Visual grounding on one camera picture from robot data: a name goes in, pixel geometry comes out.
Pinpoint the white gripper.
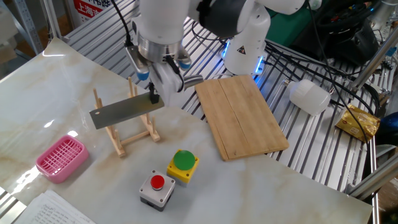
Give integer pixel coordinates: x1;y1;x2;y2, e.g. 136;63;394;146
148;60;185;107

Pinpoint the steel cleaver knife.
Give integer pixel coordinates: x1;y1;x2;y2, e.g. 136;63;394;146
89;74;205;131

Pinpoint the wooden peg rack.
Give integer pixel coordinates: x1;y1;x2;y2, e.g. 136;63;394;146
92;76;162;158

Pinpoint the green button yellow box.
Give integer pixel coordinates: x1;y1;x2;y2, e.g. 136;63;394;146
165;149;200;188

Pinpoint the wooden cutting board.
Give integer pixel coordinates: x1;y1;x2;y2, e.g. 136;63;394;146
194;74;290;162

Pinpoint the red button grey box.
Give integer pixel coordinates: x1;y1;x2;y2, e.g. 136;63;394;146
138;169;176;213

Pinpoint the red white printed sign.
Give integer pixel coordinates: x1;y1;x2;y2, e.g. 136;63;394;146
72;0;113;28

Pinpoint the pink plastic soap basket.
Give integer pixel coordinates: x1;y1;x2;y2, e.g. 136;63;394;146
35;134;90;184

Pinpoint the grey metal storage shelf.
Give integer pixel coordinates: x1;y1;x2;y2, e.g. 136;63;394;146
11;0;45;56

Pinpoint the white plastic LED bulb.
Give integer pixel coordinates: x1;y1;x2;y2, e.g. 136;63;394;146
282;78;332;117

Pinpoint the marble pattern table mat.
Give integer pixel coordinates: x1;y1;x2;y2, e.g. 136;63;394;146
0;37;374;224

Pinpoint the black fabric bag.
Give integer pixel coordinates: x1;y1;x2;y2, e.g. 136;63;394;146
289;0;381;67

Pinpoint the gold foil packet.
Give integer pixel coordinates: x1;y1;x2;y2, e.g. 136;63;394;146
335;104;381;144

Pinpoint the dark blue round object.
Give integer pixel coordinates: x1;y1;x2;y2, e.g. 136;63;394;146
374;111;398;147

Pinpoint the silver wrist bracket blue cap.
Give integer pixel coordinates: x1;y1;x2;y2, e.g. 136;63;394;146
125;44;151;82
177;46;193;71

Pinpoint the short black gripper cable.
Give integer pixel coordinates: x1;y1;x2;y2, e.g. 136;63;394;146
164;55;185;93

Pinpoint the long black wrist cable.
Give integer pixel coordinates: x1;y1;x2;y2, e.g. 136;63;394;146
110;0;134;48

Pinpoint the black table cable bundle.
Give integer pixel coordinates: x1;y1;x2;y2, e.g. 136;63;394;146
263;43;377;116

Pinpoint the aluminium corner post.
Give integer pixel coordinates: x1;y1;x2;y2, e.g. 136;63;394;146
39;0;63;40

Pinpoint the round steel frame pole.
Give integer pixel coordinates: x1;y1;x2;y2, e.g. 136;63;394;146
350;26;398;91

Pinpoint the aluminium frame bar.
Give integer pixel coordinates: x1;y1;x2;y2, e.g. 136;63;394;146
346;154;398;200

